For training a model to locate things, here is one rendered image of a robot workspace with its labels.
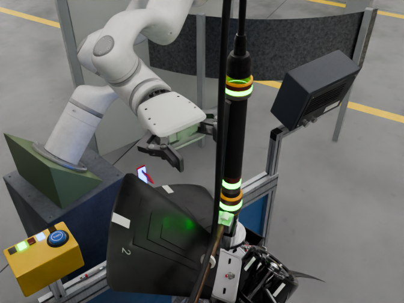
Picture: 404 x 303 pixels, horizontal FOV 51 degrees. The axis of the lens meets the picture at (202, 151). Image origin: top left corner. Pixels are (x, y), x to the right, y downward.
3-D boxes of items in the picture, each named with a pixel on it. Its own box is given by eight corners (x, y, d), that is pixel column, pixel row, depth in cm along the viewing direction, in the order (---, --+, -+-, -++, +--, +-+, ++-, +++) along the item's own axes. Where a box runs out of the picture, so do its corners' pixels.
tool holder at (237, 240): (238, 262, 82) (241, 229, 75) (203, 252, 83) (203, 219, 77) (249, 226, 88) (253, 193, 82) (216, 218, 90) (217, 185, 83)
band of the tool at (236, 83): (247, 104, 62) (249, 88, 61) (219, 99, 63) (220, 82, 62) (255, 89, 66) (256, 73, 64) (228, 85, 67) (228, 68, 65)
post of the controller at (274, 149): (270, 177, 157) (276, 134, 144) (265, 172, 159) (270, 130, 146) (276, 173, 158) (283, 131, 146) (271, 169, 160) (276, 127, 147)
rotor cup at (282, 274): (276, 339, 88) (316, 290, 87) (246, 340, 76) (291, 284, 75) (231, 288, 97) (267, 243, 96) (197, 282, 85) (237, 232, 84)
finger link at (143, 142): (165, 123, 78) (183, 139, 74) (128, 141, 74) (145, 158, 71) (165, 118, 77) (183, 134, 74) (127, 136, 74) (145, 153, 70)
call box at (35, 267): (27, 301, 107) (15, 277, 100) (14, 273, 113) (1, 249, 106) (86, 269, 115) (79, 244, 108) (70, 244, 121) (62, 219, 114)
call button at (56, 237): (53, 249, 107) (52, 244, 106) (47, 238, 110) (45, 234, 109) (68, 241, 109) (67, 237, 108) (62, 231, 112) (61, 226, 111)
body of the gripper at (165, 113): (178, 109, 86) (210, 139, 79) (133, 128, 82) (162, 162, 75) (176, 77, 81) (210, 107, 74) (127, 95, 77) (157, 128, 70)
